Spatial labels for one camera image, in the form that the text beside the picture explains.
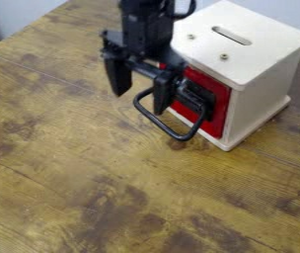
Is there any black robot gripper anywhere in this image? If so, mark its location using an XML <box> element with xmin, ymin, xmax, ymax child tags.
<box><xmin>102</xmin><ymin>6</ymin><xmax>188</xmax><ymax>116</ymax></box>

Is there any red wooden drawer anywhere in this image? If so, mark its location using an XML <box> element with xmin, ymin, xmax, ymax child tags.
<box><xmin>132</xmin><ymin>62</ymin><xmax>232</xmax><ymax>143</ymax></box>

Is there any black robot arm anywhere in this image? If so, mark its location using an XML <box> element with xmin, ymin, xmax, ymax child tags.
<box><xmin>102</xmin><ymin>0</ymin><xmax>196</xmax><ymax>115</ymax></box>

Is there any white wooden cabinet box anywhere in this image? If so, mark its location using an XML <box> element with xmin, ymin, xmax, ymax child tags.
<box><xmin>171</xmin><ymin>0</ymin><xmax>300</xmax><ymax>151</ymax></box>

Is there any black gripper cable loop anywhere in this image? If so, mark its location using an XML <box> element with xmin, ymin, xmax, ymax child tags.
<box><xmin>172</xmin><ymin>0</ymin><xmax>198</xmax><ymax>21</ymax></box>

